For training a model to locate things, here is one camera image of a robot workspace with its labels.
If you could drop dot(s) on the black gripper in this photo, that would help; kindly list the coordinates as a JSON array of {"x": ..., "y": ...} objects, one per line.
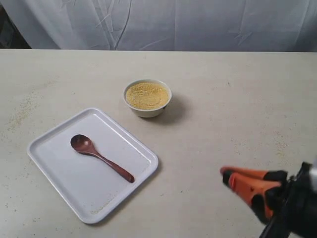
[{"x": 261, "y": 191}]

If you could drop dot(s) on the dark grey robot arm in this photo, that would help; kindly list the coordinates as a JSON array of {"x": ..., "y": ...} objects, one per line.
[{"x": 284, "y": 204}]

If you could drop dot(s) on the white bowl of grain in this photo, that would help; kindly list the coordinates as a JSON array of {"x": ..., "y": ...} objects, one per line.
[{"x": 147, "y": 98}]

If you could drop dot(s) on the brown wooden spoon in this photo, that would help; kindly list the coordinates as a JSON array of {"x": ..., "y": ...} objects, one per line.
[{"x": 84, "y": 145}]

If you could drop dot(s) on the white fabric backdrop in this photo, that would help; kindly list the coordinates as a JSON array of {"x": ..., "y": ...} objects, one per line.
[{"x": 167, "y": 25}]

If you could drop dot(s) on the white plastic tray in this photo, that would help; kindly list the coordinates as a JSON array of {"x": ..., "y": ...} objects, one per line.
[{"x": 88, "y": 185}]

